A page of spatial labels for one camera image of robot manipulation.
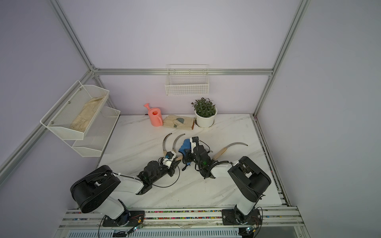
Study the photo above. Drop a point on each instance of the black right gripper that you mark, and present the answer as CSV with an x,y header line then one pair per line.
x,y
188,155

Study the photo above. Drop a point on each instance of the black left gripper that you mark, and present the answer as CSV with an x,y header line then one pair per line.
x,y
172,169

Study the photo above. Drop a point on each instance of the blue microfibre rag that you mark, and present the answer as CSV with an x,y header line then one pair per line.
x,y
185,148

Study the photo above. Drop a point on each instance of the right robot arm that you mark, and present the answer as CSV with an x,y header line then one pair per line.
x,y
249,178

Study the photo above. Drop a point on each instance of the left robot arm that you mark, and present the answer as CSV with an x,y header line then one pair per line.
x,y
94,192

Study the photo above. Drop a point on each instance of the potted green plant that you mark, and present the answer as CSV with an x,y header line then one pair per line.
x,y
205,111

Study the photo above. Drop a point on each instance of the pink watering can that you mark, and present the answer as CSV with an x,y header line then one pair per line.
x,y
155,116

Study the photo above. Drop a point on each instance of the lower white mesh shelf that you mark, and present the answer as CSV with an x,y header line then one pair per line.
x,y
98,135

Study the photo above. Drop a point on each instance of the white mesh shelf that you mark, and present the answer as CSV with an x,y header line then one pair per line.
x,y
98,135
59,118

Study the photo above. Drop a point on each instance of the beige glove in shelf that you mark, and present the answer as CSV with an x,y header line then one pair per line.
x,y
82,121

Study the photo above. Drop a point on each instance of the upper white mesh shelf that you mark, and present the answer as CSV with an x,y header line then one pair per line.
x,y
59,118

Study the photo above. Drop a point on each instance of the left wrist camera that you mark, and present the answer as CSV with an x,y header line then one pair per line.
x,y
169,158

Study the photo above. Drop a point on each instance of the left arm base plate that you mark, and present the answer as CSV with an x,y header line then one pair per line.
x,y
130,219

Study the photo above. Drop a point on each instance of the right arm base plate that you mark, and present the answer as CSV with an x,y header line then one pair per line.
x,y
235,217

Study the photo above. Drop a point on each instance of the white wire wall basket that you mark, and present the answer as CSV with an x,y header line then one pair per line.
x,y
187,80

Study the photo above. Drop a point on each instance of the aluminium front rail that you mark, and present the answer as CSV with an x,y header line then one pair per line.
x,y
186,218

